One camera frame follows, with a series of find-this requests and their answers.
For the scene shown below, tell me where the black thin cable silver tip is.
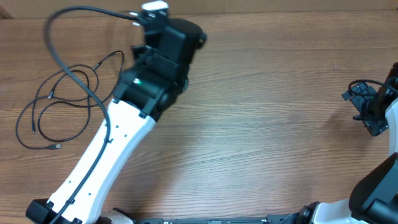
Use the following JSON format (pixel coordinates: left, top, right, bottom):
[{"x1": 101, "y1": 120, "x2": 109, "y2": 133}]
[{"x1": 30, "y1": 50, "x2": 125, "y2": 134}]

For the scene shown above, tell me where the black short USB cable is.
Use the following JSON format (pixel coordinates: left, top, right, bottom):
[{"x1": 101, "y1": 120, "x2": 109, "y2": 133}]
[{"x1": 15, "y1": 69, "x2": 91, "y2": 151}]

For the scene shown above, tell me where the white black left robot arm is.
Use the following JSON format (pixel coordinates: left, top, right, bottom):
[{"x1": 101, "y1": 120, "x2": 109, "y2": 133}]
[{"x1": 25, "y1": 18, "x2": 206, "y2": 223}]

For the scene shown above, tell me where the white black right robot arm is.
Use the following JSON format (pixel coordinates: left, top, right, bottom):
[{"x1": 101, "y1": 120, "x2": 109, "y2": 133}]
[{"x1": 280, "y1": 63, "x2": 397, "y2": 224}]

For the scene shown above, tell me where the brown cardboard backdrop panel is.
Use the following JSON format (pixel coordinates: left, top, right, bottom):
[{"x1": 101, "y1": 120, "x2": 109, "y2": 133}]
[{"x1": 1, "y1": 0, "x2": 397, "y2": 19}]

